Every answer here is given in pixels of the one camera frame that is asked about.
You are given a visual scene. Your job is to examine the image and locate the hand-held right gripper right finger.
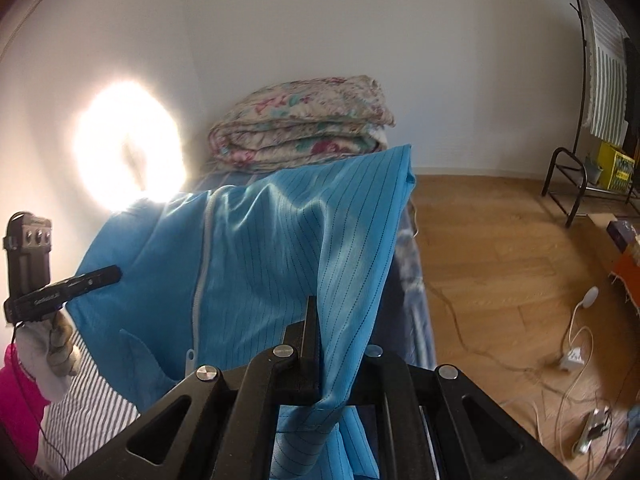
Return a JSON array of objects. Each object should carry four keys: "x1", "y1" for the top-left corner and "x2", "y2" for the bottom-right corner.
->
[{"x1": 345, "y1": 345, "x2": 576, "y2": 480}]

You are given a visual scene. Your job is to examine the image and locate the small white lamp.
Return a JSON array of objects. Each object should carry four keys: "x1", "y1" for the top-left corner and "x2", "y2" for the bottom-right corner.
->
[{"x1": 557, "y1": 286, "x2": 600, "y2": 373}]

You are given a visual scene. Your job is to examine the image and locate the cardboard box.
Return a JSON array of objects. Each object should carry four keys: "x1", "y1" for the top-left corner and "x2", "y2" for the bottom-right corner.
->
[{"x1": 587, "y1": 212, "x2": 631, "y2": 271}]

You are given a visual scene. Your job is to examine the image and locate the small dark box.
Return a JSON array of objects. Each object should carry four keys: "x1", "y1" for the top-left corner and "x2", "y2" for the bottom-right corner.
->
[{"x1": 606, "y1": 220, "x2": 640, "y2": 253}]

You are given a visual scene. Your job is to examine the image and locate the yellow crate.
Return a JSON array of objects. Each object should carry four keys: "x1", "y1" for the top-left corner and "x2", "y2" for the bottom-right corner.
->
[{"x1": 597, "y1": 140, "x2": 637, "y2": 192}]

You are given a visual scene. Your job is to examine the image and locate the person's left hand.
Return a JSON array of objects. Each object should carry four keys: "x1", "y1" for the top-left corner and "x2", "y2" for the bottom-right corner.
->
[{"x1": 17, "y1": 309, "x2": 83, "y2": 403}]

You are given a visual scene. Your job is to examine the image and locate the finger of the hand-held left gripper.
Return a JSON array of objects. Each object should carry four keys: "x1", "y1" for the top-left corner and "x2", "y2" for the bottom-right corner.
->
[{"x1": 64, "y1": 265, "x2": 123, "y2": 300}]

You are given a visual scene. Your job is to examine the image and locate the dark hanging clothes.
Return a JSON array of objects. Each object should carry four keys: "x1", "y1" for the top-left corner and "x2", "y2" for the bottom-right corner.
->
[{"x1": 622, "y1": 37, "x2": 640, "y2": 161}]

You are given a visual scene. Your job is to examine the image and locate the floral folded quilt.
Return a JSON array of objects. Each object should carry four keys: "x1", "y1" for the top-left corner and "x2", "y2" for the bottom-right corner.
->
[{"x1": 207, "y1": 75, "x2": 396, "y2": 173}]

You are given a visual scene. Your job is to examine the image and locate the light blue work coat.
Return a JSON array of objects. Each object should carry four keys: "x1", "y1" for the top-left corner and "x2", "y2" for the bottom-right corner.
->
[{"x1": 65, "y1": 144, "x2": 417, "y2": 480}]

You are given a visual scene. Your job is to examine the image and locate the ring light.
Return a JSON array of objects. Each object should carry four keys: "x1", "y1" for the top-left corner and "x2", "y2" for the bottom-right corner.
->
[{"x1": 74, "y1": 77, "x2": 188, "y2": 211}]

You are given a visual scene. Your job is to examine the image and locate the white power strip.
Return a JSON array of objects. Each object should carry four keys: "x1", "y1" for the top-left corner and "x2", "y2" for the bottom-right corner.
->
[{"x1": 574, "y1": 407, "x2": 613, "y2": 456}]

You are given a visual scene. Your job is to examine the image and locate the striped hanging towel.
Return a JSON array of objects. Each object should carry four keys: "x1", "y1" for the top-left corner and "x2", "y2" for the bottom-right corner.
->
[{"x1": 575, "y1": 0, "x2": 632, "y2": 143}]

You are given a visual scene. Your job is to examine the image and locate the tangled floor cables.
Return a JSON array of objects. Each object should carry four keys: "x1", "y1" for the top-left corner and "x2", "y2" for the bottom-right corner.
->
[{"x1": 410, "y1": 200, "x2": 640, "y2": 476}]

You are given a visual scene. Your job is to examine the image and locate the black clothes rack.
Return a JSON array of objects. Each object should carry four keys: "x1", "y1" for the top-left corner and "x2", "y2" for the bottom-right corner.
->
[{"x1": 541, "y1": 0, "x2": 640, "y2": 228}]

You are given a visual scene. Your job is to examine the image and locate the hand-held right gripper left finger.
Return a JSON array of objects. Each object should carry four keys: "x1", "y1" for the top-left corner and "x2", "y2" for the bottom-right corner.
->
[{"x1": 65, "y1": 296, "x2": 321, "y2": 480}]

